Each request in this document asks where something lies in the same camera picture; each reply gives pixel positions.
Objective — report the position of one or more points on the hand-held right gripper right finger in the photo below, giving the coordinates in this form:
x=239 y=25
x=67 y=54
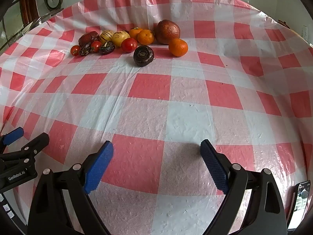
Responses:
x=215 y=166

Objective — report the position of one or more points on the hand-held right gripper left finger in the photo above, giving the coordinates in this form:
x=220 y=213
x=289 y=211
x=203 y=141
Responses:
x=100 y=166

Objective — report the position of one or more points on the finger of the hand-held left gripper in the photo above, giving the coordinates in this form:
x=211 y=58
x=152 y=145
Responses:
x=13 y=135
x=36 y=143

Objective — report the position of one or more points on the small red tomato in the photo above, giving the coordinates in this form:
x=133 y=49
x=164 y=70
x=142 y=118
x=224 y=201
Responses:
x=74 y=50
x=96 y=46

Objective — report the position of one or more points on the dark wrinkled date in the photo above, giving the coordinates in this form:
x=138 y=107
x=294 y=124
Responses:
x=84 y=49

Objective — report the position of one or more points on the dark brown water chestnut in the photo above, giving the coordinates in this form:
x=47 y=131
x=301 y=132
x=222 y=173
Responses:
x=107 y=48

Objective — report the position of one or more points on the brown mushroom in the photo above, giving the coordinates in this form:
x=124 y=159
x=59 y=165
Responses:
x=143 y=55

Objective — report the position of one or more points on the large red tomato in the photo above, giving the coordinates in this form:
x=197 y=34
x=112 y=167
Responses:
x=129 y=45

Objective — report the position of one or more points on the orange mandarin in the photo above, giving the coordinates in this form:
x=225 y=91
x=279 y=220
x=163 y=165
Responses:
x=135 y=33
x=146 y=37
x=178 y=47

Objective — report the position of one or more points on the yellow melon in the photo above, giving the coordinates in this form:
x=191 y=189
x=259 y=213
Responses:
x=120 y=38

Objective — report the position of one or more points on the red white checkered tablecloth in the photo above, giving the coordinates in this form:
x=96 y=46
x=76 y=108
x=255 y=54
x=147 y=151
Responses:
x=188 y=117

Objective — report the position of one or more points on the black smartphone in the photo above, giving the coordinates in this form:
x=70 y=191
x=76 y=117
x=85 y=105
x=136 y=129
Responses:
x=300 y=205

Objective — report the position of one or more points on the dark red date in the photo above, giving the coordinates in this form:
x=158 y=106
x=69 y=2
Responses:
x=88 y=38

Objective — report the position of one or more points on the small striped tan melon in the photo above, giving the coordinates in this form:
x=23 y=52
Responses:
x=106 y=35

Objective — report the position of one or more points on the wooden framed glass door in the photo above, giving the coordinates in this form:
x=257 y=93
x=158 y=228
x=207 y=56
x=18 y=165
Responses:
x=28 y=5

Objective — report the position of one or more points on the wall socket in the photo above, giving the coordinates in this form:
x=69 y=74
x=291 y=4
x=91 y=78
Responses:
x=304 y=33

